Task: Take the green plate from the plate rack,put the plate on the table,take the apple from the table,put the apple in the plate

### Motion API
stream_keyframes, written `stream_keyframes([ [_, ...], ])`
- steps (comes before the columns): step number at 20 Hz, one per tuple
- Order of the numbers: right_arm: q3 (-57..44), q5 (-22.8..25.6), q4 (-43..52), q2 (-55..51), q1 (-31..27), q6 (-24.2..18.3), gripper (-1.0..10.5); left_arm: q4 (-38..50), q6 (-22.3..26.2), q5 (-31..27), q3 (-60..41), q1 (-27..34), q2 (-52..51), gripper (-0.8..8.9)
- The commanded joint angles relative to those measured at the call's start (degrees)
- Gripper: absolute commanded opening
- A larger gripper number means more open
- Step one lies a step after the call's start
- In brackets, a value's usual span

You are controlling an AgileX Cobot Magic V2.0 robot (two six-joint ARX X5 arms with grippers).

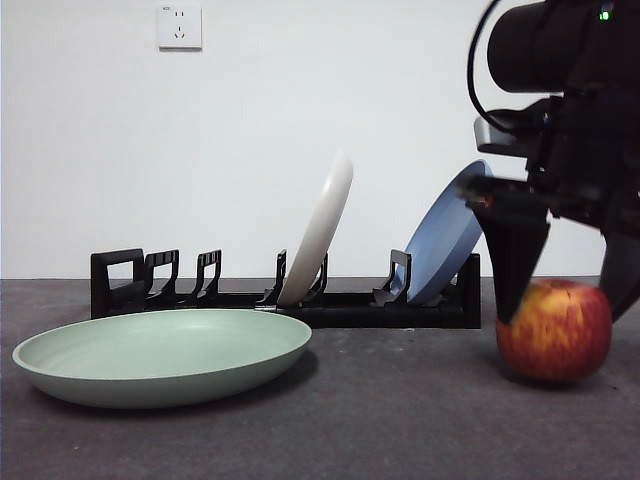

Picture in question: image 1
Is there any red yellow apple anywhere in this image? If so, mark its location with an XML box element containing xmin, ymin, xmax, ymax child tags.
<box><xmin>495</xmin><ymin>278</ymin><xmax>614</xmax><ymax>384</ymax></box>

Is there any green plate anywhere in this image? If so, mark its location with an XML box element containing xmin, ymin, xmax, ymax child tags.
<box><xmin>12</xmin><ymin>308</ymin><xmax>313</xmax><ymax>410</ymax></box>

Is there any blue plate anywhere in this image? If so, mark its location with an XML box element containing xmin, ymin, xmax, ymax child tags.
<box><xmin>402</xmin><ymin>158</ymin><xmax>494</xmax><ymax>305</ymax></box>

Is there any black plate rack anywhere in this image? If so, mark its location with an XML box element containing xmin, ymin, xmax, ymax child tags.
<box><xmin>89</xmin><ymin>248</ymin><xmax>482</xmax><ymax>330</ymax></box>

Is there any cream plate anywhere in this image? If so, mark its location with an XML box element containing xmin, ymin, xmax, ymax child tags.
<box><xmin>276</xmin><ymin>148</ymin><xmax>355</xmax><ymax>306</ymax></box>

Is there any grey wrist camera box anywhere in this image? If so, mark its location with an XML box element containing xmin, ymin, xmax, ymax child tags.
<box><xmin>473</xmin><ymin>117</ymin><xmax>531</xmax><ymax>159</ymax></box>

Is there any black cable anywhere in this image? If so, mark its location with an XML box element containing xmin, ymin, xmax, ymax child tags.
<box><xmin>466</xmin><ymin>0</ymin><xmax>517</xmax><ymax>134</ymax></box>

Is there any white wall socket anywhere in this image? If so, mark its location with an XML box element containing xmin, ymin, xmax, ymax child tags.
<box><xmin>158</xmin><ymin>3</ymin><xmax>204</xmax><ymax>51</ymax></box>

